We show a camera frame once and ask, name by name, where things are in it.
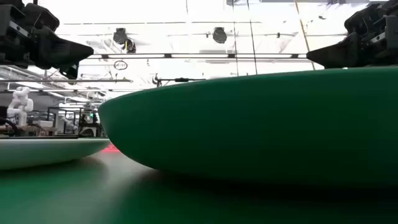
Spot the black metal station frame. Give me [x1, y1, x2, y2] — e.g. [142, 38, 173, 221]
[157, 77, 206, 83]

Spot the long ceiling light strip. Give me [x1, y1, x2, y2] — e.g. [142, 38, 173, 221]
[86, 53, 308, 60]

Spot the black ceiling cable reel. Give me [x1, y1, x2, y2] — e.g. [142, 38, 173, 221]
[212, 26, 228, 44]
[112, 27, 137, 54]

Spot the black workstation frame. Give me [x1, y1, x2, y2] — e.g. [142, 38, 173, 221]
[48, 106, 105, 138]

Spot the white plastic plate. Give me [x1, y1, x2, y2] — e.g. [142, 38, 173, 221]
[0, 136, 111, 171]

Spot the yellow hanging cable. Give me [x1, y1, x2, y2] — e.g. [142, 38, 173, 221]
[294, 0, 315, 71]

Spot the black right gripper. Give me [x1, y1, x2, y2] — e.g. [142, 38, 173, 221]
[306, 0, 398, 70]

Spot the pink transparent plastic plate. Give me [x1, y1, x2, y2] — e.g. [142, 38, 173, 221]
[101, 143, 121, 153]

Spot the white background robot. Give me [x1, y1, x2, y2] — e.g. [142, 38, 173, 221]
[6, 86, 34, 127]

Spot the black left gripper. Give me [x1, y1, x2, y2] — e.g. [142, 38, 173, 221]
[0, 0, 95, 80]

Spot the grey ceiling rail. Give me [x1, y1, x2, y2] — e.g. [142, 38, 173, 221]
[0, 78, 134, 83]

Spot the green plastic plate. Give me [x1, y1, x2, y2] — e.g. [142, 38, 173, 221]
[98, 65, 398, 190]

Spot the black hanging cable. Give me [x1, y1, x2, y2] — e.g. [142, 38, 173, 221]
[246, 0, 258, 75]
[231, 0, 239, 77]

